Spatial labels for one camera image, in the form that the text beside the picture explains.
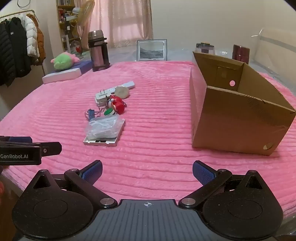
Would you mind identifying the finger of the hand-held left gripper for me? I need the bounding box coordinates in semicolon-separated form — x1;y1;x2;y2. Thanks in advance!
0;141;62;157
0;136;33;142

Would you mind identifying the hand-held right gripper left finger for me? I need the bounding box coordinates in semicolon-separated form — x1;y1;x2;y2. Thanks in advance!
30;160;118;209

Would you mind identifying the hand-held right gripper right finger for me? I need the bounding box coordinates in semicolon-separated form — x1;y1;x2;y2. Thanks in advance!
178;160;269;209

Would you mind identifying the clear plastic bag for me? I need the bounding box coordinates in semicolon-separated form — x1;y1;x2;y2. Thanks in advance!
86;115;121;140

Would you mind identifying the blue binder clip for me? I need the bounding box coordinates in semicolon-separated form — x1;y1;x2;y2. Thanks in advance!
85;108;101;121

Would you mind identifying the brown cardboard box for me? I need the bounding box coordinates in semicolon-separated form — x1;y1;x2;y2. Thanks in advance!
189;51;296;156

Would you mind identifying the metal wire frame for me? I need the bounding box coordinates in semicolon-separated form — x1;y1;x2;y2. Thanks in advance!
96;102;110;113

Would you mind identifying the white plug-in night light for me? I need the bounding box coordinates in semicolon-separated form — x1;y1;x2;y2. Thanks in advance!
95;89;116;105

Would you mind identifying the red blue toy figure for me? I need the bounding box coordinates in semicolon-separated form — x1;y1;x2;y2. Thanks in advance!
104;95;127;116

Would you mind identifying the beige rounded plastic object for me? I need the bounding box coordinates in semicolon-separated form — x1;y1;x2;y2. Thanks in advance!
115;85;130;99

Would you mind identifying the white remote control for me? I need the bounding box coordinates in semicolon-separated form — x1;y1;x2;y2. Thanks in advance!
102;81;135;94

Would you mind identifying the pink ribbed blanket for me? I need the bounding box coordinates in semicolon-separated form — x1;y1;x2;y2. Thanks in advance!
0;61;296;219

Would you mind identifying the white and blue flat box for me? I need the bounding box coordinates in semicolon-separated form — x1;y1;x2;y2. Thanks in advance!
42;59;93;84

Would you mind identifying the black puffer jacket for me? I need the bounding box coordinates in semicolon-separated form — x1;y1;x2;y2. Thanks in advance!
0;22;16;87

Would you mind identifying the green pink plush toy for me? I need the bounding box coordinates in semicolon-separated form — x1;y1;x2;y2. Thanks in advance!
51;52;81;71

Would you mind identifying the orange brown jacket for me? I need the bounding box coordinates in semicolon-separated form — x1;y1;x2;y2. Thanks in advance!
26;13;46;66

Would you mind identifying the white puffer jacket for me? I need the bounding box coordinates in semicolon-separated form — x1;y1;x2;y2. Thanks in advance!
24;15;38;57

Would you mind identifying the wooden bookshelf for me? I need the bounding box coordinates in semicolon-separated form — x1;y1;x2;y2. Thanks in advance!
56;0;89;55

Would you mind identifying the glass jar with dark contents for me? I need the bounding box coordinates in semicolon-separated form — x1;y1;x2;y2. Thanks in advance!
195;42;215;55

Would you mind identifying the maroon thermos cup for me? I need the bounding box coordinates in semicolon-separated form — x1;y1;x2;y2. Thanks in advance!
232;44;250;65

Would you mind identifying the metal clothes rack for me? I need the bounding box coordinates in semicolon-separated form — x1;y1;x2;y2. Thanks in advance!
0;9;45;77

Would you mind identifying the plastic-wrapped headboard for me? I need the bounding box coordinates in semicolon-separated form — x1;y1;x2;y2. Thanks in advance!
251;27;296;75

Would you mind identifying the pink curtain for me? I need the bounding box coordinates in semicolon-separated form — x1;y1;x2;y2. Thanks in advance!
92;0;153;49

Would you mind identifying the steel thermos with black handle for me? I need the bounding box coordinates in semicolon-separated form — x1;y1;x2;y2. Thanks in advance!
87;30;110;72

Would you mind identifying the silver picture frame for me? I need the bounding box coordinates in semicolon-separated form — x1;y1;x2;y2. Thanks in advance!
136;39;167;62

